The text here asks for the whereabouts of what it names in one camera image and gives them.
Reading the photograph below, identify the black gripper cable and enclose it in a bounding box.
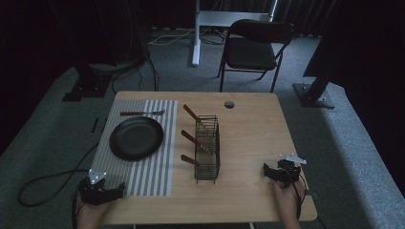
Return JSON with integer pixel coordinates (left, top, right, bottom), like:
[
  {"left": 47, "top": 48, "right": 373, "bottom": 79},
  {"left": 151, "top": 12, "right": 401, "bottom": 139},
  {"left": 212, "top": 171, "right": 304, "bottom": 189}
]
[
  {"left": 284, "top": 167, "right": 309, "bottom": 221},
  {"left": 71, "top": 189, "right": 84, "bottom": 229}
]

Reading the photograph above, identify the black floor cable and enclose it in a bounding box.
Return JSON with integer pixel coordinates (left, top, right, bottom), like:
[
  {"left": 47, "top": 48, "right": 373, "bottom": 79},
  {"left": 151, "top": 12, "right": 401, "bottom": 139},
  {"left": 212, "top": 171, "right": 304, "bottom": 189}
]
[{"left": 16, "top": 142, "right": 100, "bottom": 208}]

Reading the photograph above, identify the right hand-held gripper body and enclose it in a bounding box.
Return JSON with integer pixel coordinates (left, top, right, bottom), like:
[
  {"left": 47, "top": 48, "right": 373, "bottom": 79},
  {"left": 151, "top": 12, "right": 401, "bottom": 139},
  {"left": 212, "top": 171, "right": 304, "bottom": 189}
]
[{"left": 276, "top": 153, "right": 309, "bottom": 189}]

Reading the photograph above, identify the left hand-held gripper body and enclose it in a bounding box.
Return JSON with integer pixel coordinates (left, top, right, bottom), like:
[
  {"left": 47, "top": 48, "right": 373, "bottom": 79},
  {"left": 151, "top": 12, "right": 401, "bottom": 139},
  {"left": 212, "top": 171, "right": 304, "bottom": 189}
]
[{"left": 78, "top": 169, "right": 112, "bottom": 206}]

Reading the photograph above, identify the grey striped placemat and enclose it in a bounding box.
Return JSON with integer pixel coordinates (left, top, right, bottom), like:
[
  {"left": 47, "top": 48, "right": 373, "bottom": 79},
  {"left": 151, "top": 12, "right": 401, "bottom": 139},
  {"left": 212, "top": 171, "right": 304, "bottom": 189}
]
[{"left": 91, "top": 98, "right": 179, "bottom": 198}]

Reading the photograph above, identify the person's left hand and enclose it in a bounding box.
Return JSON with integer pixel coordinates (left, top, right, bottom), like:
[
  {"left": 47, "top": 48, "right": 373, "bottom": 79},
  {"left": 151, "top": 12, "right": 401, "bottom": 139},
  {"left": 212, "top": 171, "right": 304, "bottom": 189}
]
[{"left": 75, "top": 194, "right": 113, "bottom": 224}]

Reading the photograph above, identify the black folding chair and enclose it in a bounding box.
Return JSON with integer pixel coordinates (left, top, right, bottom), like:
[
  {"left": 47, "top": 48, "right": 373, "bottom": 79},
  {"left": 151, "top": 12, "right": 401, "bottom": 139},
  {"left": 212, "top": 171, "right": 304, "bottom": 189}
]
[{"left": 217, "top": 18, "right": 296, "bottom": 94}]

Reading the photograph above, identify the white desk frame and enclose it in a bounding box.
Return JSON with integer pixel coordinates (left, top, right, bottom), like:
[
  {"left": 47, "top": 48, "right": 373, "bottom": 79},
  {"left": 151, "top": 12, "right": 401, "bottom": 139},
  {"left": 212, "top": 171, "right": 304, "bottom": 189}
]
[{"left": 191, "top": 0, "right": 279, "bottom": 68}]

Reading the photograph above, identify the person's right hand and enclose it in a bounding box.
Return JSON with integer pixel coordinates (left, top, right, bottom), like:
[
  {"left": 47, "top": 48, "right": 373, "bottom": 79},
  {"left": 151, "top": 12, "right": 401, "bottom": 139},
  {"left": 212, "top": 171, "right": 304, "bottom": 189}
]
[{"left": 272, "top": 178, "right": 307, "bottom": 218}]

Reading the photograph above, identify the black round plate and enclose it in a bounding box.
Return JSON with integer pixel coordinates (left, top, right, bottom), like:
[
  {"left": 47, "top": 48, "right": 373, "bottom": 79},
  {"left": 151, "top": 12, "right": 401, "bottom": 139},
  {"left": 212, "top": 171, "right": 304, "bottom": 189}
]
[{"left": 109, "top": 115, "right": 165, "bottom": 162}]

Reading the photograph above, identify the black stand with base plate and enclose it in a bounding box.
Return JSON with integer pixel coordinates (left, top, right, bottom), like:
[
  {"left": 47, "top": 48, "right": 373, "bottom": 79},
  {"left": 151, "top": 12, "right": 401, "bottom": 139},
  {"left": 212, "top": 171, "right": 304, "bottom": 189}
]
[{"left": 291, "top": 71, "right": 336, "bottom": 110}]

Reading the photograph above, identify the wooden-handled cutlery piece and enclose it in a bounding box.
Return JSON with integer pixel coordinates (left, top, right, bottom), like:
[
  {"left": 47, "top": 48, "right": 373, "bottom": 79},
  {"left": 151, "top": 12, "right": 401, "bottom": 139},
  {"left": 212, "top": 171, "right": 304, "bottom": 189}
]
[
  {"left": 182, "top": 103, "right": 214, "bottom": 135},
  {"left": 181, "top": 129, "right": 214, "bottom": 156},
  {"left": 180, "top": 154, "right": 212, "bottom": 172}
]

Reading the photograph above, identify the white floor cable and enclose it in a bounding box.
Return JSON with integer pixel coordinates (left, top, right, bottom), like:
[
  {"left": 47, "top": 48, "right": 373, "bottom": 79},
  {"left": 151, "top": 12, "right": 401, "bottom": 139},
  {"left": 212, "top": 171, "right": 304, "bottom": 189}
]
[{"left": 147, "top": 28, "right": 196, "bottom": 47}]

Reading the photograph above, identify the black wire cutlery rack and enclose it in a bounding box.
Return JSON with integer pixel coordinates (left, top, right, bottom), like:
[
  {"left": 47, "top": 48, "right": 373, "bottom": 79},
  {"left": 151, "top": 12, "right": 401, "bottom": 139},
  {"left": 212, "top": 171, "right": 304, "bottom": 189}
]
[{"left": 193, "top": 114, "right": 222, "bottom": 185}]

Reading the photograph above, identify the wooden-handled fork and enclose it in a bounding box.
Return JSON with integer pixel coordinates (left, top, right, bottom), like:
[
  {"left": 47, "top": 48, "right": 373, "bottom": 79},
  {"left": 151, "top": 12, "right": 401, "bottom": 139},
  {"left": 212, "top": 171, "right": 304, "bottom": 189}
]
[{"left": 119, "top": 109, "right": 166, "bottom": 117}]

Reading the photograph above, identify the black stand base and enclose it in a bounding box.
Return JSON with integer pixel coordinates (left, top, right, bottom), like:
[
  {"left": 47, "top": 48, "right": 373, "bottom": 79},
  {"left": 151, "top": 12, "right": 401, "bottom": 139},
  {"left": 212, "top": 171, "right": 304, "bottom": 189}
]
[{"left": 61, "top": 61, "right": 113, "bottom": 103}]

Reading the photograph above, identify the bundle of black cables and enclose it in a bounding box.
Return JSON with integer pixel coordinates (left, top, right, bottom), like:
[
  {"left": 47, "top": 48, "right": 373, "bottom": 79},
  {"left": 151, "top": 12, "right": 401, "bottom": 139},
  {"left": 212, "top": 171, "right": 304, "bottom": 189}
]
[{"left": 110, "top": 47, "right": 160, "bottom": 95}]

